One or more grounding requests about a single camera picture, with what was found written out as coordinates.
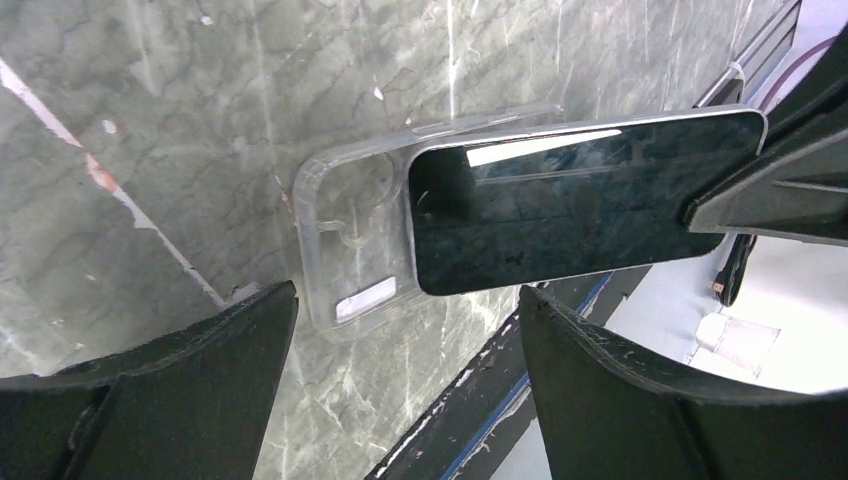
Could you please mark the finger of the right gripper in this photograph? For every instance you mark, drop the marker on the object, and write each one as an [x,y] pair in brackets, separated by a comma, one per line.
[796,189]
[821,91]

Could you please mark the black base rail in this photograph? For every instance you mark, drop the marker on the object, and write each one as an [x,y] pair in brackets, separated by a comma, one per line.
[492,393]

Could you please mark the silver black phone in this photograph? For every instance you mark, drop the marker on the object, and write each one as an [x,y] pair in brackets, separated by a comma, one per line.
[501,209]

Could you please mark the clear magsafe phone case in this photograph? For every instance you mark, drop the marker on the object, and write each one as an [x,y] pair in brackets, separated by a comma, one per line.
[350,206]

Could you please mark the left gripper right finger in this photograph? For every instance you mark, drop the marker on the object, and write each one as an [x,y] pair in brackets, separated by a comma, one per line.
[609,408]

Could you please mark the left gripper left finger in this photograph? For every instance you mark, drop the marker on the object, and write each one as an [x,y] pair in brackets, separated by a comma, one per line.
[192,404]

